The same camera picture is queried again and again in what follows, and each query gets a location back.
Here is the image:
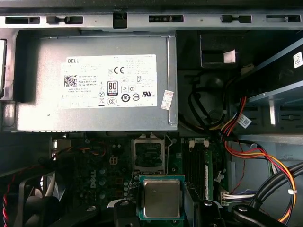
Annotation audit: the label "green RAM stick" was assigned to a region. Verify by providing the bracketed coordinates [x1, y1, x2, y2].
[204, 148, 213, 201]

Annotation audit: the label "white purple wire bundle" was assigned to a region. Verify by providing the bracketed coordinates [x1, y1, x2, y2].
[219, 188, 258, 206]

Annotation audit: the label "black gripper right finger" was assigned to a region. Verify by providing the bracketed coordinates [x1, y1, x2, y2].
[196, 200, 286, 227]

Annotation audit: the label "grey power supply unit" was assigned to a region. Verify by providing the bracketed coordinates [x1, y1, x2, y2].
[14, 30, 178, 132]

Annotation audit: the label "thick black cable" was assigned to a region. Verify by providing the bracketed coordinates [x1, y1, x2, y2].
[248, 162, 303, 209]
[253, 170, 303, 213]

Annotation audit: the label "black PC case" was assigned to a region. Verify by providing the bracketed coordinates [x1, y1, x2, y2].
[0, 0, 303, 227]

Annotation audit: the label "metal locking lever wire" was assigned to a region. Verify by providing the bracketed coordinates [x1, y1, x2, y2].
[165, 134, 173, 175]

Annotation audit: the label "orange red power wires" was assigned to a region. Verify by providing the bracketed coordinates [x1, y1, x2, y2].
[219, 96, 298, 224]

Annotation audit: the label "red black twisted wire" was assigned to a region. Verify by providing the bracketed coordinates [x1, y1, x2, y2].
[0, 165, 27, 227]

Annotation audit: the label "green motherboard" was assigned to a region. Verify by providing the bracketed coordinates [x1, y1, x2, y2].
[51, 131, 229, 227]

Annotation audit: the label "white cable label tag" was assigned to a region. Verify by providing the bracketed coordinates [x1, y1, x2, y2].
[237, 114, 252, 129]

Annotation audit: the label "grey metal drive cage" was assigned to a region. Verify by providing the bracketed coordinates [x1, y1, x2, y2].
[233, 39, 303, 145]

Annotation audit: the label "CPU with silver top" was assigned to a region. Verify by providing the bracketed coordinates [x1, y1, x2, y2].
[139, 174, 186, 221]

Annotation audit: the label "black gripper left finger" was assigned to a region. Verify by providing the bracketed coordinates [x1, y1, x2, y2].
[49, 200, 142, 227]

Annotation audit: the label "black case fan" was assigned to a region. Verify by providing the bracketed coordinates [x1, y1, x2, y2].
[0, 169, 63, 227]

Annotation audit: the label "black RAM slot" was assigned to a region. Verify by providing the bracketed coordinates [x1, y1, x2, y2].
[196, 139, 204, 201]
[183, 139, 190, 201]
[190, 139, 197, 201]

